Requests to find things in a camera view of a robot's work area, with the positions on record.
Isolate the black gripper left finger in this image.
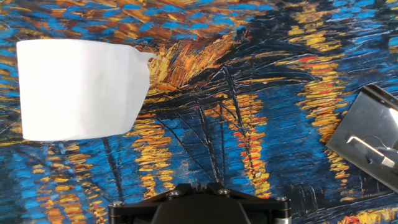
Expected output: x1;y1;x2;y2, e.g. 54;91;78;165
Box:
108;183;197;224

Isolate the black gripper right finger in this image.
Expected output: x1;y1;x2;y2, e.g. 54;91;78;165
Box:
205;182;292;224

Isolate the white toilet paper roll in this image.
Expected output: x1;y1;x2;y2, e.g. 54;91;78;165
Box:
16;39;159;142

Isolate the green striped flat box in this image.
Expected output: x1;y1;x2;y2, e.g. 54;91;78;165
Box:
325;83;398;194

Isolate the starry night painting tablecloth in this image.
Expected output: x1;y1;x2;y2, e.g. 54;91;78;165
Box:
0;0;398;224

